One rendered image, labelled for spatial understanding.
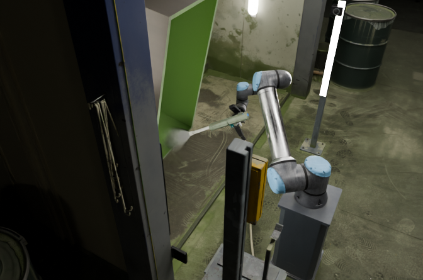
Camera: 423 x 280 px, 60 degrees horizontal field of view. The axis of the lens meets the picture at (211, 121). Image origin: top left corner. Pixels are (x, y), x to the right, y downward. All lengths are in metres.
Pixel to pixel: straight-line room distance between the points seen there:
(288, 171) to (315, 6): 2.25
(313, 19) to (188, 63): 1.68
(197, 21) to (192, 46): 0.20
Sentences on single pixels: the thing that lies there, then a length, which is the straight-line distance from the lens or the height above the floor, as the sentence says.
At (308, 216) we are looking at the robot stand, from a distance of 2.21.
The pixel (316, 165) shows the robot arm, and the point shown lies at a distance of 2.11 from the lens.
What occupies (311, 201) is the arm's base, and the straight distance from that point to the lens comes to 2.22.
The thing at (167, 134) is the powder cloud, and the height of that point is 0.60.
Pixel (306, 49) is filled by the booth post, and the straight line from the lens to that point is 4.11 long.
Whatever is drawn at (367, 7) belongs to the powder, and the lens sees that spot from 4.81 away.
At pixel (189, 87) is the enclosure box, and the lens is 2.84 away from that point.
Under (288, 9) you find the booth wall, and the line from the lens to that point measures 4.03.
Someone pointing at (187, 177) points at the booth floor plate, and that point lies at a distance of 3.20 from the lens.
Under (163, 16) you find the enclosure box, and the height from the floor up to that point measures 1.64.
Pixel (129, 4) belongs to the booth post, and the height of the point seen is 1.91.
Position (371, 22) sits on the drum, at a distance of 4.40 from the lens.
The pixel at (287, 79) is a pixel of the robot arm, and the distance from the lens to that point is 2.29.
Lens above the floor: 2.29
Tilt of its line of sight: 36 degrees down
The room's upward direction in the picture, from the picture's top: straight up
